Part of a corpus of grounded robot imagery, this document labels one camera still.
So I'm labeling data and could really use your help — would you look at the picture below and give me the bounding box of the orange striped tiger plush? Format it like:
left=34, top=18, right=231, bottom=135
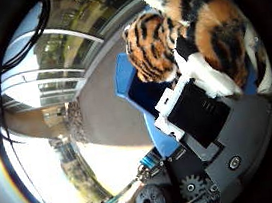
left=117, top=0, right=268, bottom=113

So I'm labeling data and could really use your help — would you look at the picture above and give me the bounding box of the blue plastic container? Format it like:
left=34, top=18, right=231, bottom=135
left=110, top=35, right=267, bottom=165

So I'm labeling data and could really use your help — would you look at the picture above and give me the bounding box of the striped blue white cloth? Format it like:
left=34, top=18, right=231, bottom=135
left=138, top=152, right=163, bottom=171

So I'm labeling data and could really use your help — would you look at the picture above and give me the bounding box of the black cable bundle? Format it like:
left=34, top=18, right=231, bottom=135
left=0, top=0, right=70, bottom=149

